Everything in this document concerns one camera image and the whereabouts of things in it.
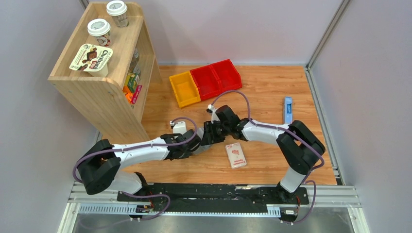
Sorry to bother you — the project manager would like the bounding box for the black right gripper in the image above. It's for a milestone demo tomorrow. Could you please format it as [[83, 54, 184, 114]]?
[[200, 120, 230, 147]]

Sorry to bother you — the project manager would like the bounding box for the grey leather card holder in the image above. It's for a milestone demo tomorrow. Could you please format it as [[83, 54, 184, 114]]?
[[192, 127, 212, 155]]

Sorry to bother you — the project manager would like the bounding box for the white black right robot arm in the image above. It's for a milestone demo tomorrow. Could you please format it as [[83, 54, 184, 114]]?
[[200, 105, 326, 203]]

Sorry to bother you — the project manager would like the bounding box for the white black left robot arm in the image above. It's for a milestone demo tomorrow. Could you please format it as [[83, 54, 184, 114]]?
[[74, 130, 202, 201]]

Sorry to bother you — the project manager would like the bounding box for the white sponge packet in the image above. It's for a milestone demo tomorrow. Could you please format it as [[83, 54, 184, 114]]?
[[225, 143, 247, 169]]

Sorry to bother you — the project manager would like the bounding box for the red plastic bin right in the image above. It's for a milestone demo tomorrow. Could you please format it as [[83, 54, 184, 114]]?
[[211, 59, 242, 92]]

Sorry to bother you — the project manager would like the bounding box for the red plastic bin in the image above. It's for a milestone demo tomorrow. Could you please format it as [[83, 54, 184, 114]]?
[[190, 65, 222, 100], [211, 59, 242, 92]]

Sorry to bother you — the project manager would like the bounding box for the red plastic bin middle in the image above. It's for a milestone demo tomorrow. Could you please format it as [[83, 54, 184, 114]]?
[[190, 65, 222, 100]]

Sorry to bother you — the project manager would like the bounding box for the yellow plastic bin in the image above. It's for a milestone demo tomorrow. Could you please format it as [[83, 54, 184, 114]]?
[[169, 71, 201, 108]]

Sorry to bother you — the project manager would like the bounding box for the blue toothbrush package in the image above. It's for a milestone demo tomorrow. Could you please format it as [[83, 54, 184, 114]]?
[[283, 97, 293, 124]]

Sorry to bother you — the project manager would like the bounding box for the pink box on shelf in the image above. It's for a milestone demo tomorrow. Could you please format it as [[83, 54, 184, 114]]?
[[131, 84, 142, 104]]

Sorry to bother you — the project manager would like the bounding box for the orange box on shelf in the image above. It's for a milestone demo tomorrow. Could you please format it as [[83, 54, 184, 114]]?
[[123, 85, 134, 104]]

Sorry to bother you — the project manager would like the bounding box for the green box on shelf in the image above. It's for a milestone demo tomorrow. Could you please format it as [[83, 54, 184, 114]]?
[[125, 73, 139, 93]]

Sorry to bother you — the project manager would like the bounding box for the clear jar on shelf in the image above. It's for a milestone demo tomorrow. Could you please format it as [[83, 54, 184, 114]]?
[[128, 48, 141, 77]]

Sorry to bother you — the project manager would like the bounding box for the wooden shelf unit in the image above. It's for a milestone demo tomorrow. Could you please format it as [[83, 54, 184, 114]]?
[[48, 1, 162, 144]]

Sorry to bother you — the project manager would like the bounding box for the Chobani yogurt cup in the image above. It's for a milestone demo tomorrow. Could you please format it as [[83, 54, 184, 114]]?
[[69, 44, 113, 77]]

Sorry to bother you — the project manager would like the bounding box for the white lidded cup front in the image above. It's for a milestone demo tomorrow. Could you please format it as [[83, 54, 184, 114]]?
[[87, 18, 111, 47]]

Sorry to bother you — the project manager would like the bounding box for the white lidded cup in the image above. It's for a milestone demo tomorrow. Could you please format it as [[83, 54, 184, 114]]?
[[87, 18, 111, 47], [106, 0, 129, 28]]

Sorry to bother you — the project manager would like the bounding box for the white lidded cup back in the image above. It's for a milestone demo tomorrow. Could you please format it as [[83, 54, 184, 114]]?
[[106, 0, 129, 28]]

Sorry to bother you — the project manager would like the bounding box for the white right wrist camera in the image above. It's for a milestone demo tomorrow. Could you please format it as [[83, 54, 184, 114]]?
[[206, 104, 220, 123]]

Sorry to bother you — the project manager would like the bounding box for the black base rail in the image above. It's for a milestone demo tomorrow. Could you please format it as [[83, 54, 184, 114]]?
[[116, 183, 309, 214]]

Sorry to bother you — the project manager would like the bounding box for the grey slotted cable duct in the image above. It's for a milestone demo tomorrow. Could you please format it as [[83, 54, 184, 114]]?
[[78, 203, 281, 217]]

